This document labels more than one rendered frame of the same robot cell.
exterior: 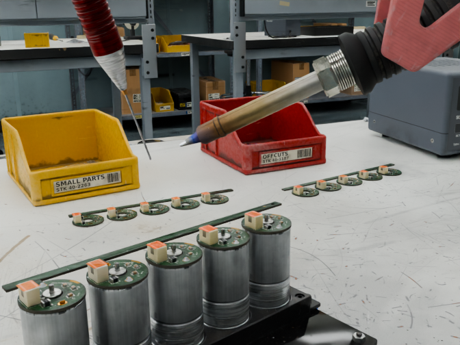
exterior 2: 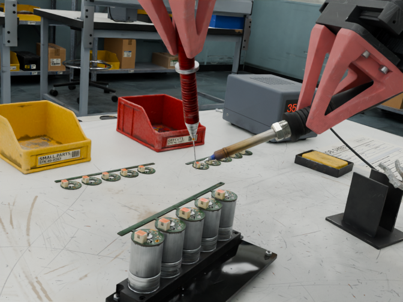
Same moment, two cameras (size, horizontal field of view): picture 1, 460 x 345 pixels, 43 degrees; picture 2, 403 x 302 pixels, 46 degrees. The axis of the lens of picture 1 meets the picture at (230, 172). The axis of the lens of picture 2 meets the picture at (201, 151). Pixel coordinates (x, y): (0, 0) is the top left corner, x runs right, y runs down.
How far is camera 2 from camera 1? 0.19 m
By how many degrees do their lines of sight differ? 18
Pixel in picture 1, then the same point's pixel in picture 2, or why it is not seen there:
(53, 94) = not seen: outside the picture
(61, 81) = not seen: outside the picture
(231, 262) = (214, 217)
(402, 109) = (248, 109)
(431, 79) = (269, 93)
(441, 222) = (284, 187)
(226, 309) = (209, 241)
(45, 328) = (150, 253)
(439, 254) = (288, 207)
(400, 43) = (315, 122)
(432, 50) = (327, 126)
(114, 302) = (173, 239)
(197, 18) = not seen: outside the picture
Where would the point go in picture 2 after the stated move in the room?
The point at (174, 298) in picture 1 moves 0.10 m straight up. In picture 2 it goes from (192, 236) to (207, 121)
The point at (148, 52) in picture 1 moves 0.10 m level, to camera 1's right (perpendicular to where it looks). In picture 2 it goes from (10, 24) to (30, 26)
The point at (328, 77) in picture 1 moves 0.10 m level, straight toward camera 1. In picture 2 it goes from (280, 133) to (324, 182)
